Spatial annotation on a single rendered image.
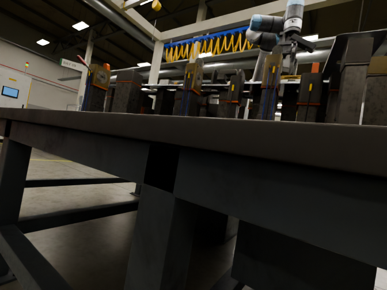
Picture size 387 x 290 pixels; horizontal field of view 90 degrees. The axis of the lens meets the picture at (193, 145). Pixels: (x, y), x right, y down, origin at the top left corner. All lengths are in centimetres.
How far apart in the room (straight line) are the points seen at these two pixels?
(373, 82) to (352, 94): 28
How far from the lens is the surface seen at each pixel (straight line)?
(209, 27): 487
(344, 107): 60
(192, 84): 91
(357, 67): 64
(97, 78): 133
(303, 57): 1325
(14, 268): 94
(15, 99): 760
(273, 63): 81
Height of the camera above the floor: 66
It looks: 2 degrees up
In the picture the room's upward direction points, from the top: 9 degrees clockwise
